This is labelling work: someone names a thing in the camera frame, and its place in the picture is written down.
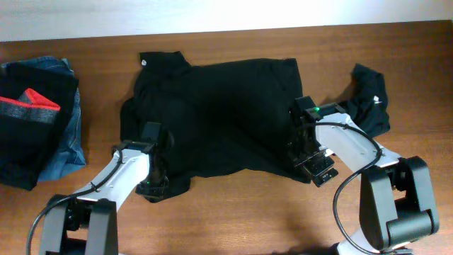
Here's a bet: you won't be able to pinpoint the black t-shirt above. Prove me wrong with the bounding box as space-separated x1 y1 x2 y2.
120 52 309 202

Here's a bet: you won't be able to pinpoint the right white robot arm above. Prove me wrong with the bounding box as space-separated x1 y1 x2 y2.
288 96 440 255

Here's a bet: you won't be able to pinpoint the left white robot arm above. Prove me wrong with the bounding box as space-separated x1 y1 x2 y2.
36 122 174 255

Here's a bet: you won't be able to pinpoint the crumpled black garment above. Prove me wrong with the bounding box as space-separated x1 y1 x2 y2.
339 64 390 137

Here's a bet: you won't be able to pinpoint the folded blue jeans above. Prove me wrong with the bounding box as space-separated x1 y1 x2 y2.
16 56 86 181

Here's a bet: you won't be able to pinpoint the black red folded garment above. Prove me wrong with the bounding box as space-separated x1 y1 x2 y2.
1 63 79 191

